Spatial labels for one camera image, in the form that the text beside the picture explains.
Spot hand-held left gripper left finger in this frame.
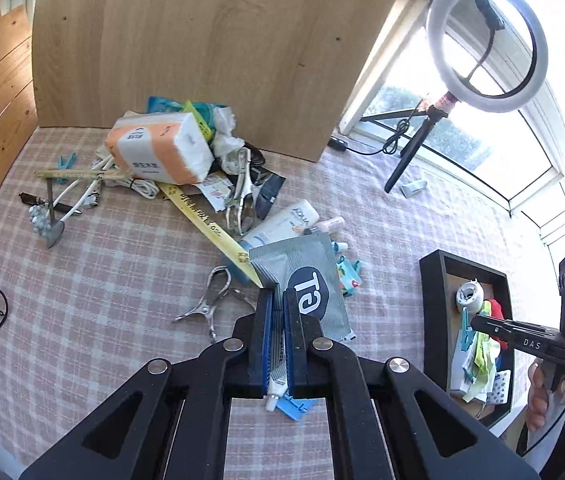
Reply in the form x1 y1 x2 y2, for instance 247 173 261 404
20 287 276 480

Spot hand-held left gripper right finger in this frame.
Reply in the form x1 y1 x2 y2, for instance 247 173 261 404
282 287 538 480

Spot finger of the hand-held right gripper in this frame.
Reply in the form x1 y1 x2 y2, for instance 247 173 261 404
483 311 562 336
471 316 518 347

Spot red cloth pouch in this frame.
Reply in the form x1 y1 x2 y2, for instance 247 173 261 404
483 299 509 353

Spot metal clamp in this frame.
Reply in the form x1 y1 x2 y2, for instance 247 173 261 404
172 265 258 343
225 147 259 236

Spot black tray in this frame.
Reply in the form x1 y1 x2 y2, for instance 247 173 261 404
419 249 514 429

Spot striped grey tube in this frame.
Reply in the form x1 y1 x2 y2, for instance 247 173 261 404
248 245 287 413

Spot grey sachet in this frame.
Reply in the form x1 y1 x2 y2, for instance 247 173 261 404
262 232 355 343

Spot long yellow packet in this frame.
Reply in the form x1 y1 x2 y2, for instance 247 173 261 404
160 182 263 288

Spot orange white tissue pack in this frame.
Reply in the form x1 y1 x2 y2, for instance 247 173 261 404
104 111 214 184

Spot person's right hand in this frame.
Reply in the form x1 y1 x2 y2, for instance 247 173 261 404
527 360 565 432

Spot white round device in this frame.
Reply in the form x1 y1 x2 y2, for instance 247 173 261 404
455 280 483 307

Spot polka dot packet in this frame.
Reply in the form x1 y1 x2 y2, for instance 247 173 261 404
485 370 512 406

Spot white blue sunscreen tube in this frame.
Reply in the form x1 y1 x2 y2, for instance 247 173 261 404
240 203 321 251

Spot pink bottle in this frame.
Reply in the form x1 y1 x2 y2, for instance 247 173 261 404
303 216 346 235

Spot black glossy pouch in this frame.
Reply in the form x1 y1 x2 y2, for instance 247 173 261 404
250 172 286 221

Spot small white orange sachet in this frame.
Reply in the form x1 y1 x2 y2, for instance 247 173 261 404
197 172 233 211

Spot plaid tablecloth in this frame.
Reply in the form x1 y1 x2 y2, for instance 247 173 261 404
0 125 553 480

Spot black tripod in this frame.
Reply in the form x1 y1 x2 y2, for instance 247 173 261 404
360 92 458 195

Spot white crumpled bag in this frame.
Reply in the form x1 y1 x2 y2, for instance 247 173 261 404
211 106 243 158

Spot small metal trowel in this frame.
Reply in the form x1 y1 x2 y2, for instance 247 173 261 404
45 180 66 250

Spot bamboo stick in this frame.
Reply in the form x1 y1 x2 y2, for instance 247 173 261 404
35 169 130 182

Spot teal packet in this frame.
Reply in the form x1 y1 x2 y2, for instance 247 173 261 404
147 96 228 116

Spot black pen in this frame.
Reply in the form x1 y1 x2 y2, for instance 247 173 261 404
19 192 83 215

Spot black phone holder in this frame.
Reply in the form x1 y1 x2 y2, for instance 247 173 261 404
455 0 507 96

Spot wooden board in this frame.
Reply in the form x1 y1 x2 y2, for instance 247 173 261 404
32 0 416 163

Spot ring light on tripod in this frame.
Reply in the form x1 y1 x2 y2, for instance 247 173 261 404
333 0 565 271

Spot white cable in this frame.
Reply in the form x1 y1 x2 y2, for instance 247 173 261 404
60 152 159 223

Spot black ring light cable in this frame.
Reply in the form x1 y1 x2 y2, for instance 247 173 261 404
333 105 423 157

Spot white bead string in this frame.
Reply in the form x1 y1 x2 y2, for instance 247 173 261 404
28 205 49 235

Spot white ring light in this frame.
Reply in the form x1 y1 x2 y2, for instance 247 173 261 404
425 0 549 114

